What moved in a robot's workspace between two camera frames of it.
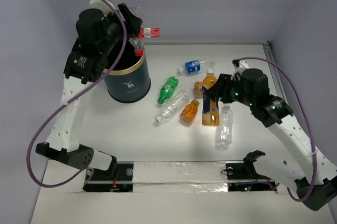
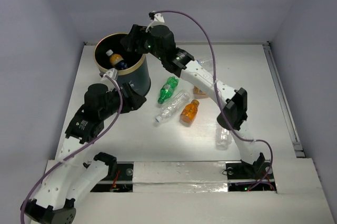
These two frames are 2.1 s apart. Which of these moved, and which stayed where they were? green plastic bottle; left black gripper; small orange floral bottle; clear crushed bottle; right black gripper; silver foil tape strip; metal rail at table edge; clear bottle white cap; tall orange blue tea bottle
Moved: left black gripper; tall orange blue tea bottle; right black gripper
Stayed: small orange floral bottle; clear crushed bottle; metal rail at table edge; clear bottle white cap; silver foil tape strip; green plastic bottle
